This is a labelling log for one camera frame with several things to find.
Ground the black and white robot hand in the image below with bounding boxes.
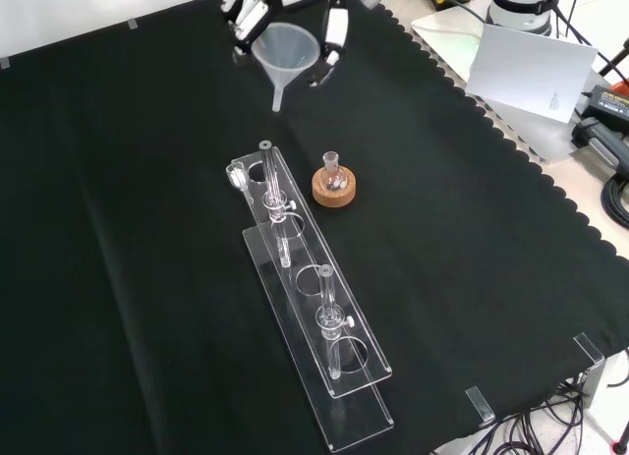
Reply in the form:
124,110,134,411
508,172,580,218
219,0,351,88

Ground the translucent plastic funnel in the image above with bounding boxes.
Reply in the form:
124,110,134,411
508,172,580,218
251,23,321,114

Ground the glass round-bottom flask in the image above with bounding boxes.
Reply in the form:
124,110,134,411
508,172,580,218
319,150,348,194

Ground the clear acrylic funnel stand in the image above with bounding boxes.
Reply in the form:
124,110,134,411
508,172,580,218
225,140,396,452

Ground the black cloth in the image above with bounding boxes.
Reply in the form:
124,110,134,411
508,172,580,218
0,0,629,455

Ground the white paper card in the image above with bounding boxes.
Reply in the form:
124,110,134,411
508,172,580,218
465,23,600,128

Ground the pale grey board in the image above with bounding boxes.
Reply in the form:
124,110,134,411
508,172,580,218
409,7,584,165

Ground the black tripod leg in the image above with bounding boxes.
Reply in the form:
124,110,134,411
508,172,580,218
596,34,629,78

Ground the black plug block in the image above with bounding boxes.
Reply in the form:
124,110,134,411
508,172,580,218
572,116,629,172

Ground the black power adapter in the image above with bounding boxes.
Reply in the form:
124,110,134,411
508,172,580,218
586,84,629,126

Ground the clear cloth clamp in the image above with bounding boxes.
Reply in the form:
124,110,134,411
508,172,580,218
573,332,606,366
464,385,497,424

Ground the grey metal bench leg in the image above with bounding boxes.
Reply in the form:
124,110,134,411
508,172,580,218
579,349,623,413

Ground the cork ring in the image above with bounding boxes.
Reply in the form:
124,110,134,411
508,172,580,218
312,167,357,209

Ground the coiled black cable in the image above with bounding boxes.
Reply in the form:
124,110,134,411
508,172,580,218
600,172,629,231

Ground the black floor cable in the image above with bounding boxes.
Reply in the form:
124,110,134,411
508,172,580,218
539,375,599,429

